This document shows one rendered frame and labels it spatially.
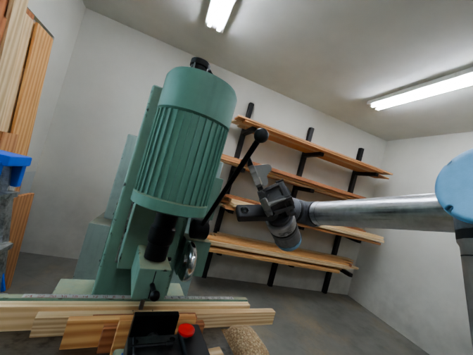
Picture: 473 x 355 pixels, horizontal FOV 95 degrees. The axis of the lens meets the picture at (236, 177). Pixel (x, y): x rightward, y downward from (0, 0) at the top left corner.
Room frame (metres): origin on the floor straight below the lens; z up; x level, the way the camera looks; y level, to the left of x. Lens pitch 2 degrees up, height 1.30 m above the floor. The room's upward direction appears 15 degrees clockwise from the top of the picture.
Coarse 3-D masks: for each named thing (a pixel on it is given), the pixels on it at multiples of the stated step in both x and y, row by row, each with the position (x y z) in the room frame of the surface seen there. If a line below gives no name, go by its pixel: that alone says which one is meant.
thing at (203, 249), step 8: (184, 240) 0.72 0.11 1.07; (192, 240) 0.72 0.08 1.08; (200, 240) 0.74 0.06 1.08; (208, 240) 0.77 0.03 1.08; (184, 248) 0.71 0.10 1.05; (200, 248) 0.73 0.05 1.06; (208, 248) 0.75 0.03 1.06; (200, 256) 0.74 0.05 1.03; (176, 264) 0.74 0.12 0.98; (200, 264) 0.74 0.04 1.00; (176, 272) 0.72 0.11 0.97; (200, 272) 0.74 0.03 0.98
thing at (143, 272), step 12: (144, 252) 0.55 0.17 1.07; (132, 264) 0.58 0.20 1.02; (144, 264) 0.49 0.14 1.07; (156, 264) 0.50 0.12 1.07; (168, 264) 0.52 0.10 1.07; (132, 276) 0.53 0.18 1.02; (144, 276) 0.47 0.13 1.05; (156, 276) 0.48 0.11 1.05; (168, 276) 0.49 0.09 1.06; (132, 288) 0.48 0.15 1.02; (144, 288) 0.48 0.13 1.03; (156, 288) 0.49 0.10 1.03
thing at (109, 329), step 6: (108, 324) 0.45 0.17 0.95; (114, 324) 0.46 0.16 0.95; (198, 324) 0.53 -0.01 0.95; (204, 324) 0.53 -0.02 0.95; (102, 330) 0.45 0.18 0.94; (108, 330) 0.44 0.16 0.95; (114, 330) 0.45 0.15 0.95; (102, 336) 0.44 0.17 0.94; (108, 336) 0.44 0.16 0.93; (114, 336) 0.45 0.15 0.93; (102, 342) 0.44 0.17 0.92; (108, 342) 0.45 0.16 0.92; (102, 348) 0.44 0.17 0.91; (108, 348) 0.45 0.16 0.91
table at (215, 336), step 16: (0, 336) 0.42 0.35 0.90; (16, 336) 0.43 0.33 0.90; (208, 336) 0.57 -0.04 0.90; (224, 336) 0.58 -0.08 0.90; (0, 352) 0.39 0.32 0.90; (16, 352) 0.40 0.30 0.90; (32, 352) 0.41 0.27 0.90; (48, 352) 0.42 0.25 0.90; (64, 352) 0.42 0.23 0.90; (80, 352) 0.43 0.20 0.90; (224, 352) 0.53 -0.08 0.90
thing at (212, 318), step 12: (48, 312) 0.46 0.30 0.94; (60, 312) 0.46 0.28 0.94; (72, 312) 0.47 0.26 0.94; (84, 312) 0.48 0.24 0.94; (96, 312) 0.49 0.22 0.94; (108, 312) 0.50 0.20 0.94; (180, 312) 0.57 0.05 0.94; (192, 312) 0.58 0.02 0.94; (204, 312) 0.60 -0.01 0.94; (216, 312) 0.61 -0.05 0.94; (228, 312) 0.63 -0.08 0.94; (240, 312) 0.64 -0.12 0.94; (252, 312) 0.66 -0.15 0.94; (264, 312) 0.68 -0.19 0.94; (36, 324) 0.44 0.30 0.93; (48, 324) 0.44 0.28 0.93; (60, 324) 0.45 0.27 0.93; (216, 324) 0.61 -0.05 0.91; (228, 324) 0.63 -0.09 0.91; (240, 324) 0.64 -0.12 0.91; (252, 324) 0.66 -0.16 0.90; (264, 324) 0.68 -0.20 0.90; (36, 336) 0.44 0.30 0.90; (48, 336) 0.45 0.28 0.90
